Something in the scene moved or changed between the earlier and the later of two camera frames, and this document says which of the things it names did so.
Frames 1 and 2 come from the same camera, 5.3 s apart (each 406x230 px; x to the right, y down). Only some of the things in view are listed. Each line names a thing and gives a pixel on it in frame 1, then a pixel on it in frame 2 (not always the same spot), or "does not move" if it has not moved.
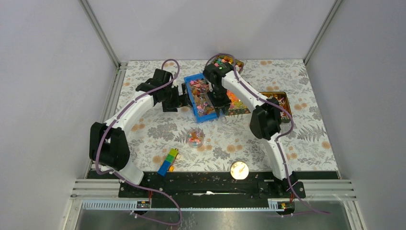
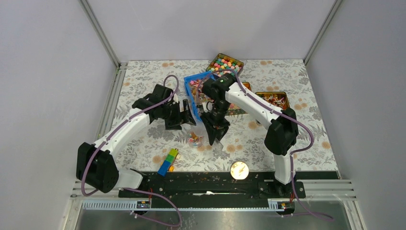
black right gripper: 224,105 to 214,127
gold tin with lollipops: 282,98 does not move
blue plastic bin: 203,106 does not move
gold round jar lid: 239,170 does not move
